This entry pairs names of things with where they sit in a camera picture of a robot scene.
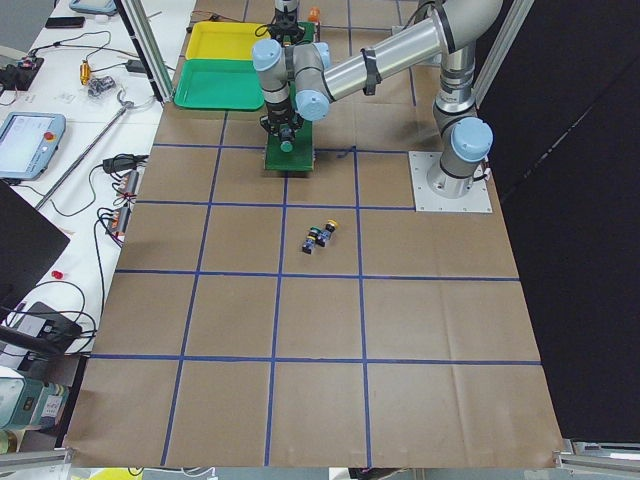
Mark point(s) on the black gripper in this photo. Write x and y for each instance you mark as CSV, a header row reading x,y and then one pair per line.
x,y
276,111

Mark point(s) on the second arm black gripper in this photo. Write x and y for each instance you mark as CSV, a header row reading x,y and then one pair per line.
x,y
286,13

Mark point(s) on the green push button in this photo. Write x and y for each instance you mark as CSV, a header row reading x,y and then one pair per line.
x,y
286,137

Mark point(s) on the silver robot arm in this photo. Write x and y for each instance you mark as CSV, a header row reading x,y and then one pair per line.
x,y
299,83

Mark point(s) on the yellow plastic tray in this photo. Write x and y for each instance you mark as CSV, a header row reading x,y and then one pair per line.
x,y
224,40

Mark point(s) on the green plastic tray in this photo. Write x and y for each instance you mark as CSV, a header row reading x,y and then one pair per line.
x,y
219,84

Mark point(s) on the metal rod with claw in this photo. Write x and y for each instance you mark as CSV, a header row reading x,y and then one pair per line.
x,y
125,106

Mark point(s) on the black power adapter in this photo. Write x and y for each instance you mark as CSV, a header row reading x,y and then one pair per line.
x,y
122,162

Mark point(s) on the black phone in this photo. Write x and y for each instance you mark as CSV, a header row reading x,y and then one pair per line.
x,y
65,22

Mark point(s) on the teach pendant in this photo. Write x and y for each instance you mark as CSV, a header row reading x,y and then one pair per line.
x,y
28,143

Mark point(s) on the black laptop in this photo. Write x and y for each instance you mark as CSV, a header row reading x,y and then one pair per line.
x,y
30,245

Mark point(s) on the black box device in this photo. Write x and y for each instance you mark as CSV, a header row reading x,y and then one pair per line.
x,y
43,330

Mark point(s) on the aluminium frame post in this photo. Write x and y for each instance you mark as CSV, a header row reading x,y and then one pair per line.
x,y
140,32

